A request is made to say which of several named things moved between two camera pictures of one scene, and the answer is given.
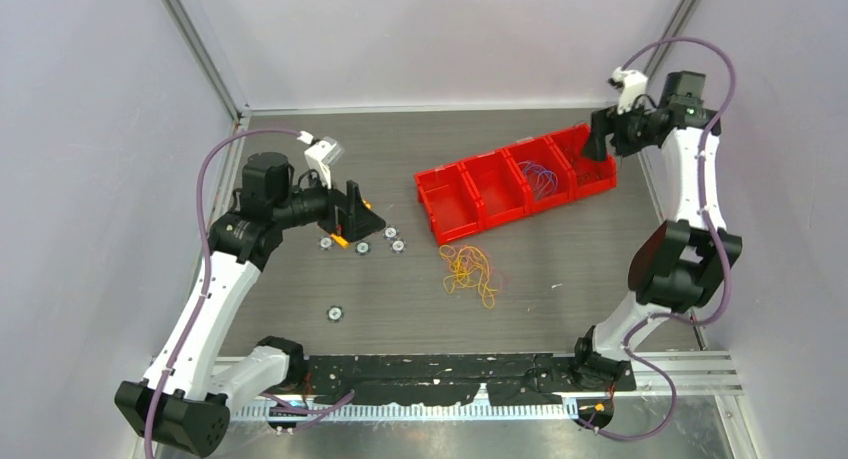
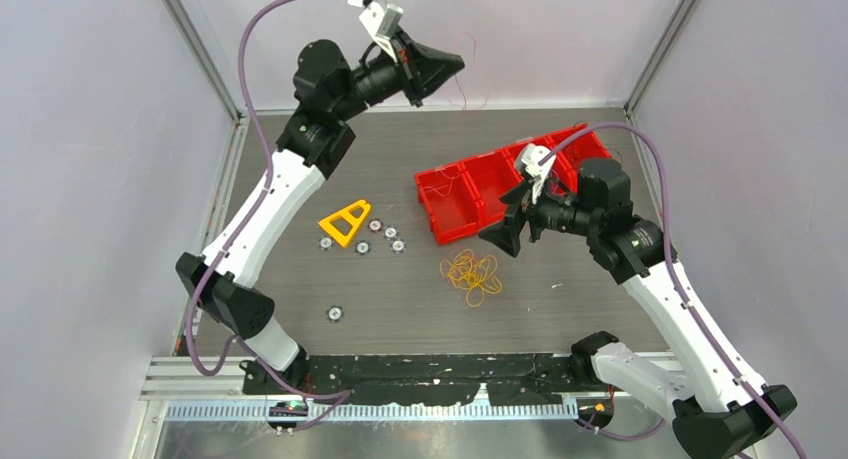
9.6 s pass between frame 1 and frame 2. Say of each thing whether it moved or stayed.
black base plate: stayed
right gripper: moved
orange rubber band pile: moved
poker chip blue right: stayed
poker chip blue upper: stayed
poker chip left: stayed
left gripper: moved
